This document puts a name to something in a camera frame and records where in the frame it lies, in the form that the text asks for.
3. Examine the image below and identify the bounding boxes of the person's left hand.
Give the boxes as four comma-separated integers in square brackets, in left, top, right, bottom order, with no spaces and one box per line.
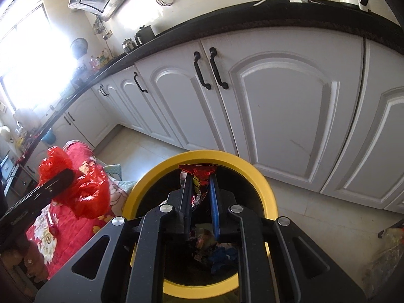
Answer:
[1,240,49,283]

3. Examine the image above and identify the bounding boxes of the red cylindrical can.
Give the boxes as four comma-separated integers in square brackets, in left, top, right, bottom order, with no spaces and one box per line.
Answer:
[46,211,60,237]

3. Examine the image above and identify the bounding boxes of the red floral tablecloth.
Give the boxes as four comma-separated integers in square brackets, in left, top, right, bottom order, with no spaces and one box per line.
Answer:
[27,159,135,276]

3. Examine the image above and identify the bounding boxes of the red snack wrapper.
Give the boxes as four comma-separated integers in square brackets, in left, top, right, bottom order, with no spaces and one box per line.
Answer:
[179,164,217,210]

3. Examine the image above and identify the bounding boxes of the red plastic bag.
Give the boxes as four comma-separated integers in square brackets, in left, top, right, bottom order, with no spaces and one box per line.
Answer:
[38,140,110,219]

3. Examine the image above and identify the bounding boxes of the blue rubber glove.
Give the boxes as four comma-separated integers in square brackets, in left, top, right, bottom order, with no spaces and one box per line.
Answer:
[208,245,238,274]

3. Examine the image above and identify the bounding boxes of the dark metal teapot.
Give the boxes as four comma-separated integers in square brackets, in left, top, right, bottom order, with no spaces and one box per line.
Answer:
[134,25,155,46]

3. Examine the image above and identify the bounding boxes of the small steel teapot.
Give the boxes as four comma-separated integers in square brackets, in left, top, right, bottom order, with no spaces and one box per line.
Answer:
[122,38,137,54]

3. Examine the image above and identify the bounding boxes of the black countertop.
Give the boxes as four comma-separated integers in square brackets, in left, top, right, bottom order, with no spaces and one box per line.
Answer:
[15,0,404,165]

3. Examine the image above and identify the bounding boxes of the small wall fan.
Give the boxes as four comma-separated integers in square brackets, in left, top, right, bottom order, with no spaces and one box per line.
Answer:
[70,38,88,60]

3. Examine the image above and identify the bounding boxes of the blue hanging holder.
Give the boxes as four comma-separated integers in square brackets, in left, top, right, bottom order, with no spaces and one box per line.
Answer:
[41,129,56,145]

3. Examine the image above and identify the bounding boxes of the yellow rimmed trash bin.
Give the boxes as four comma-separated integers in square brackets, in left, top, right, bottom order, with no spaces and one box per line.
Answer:
[122,150,280,300]

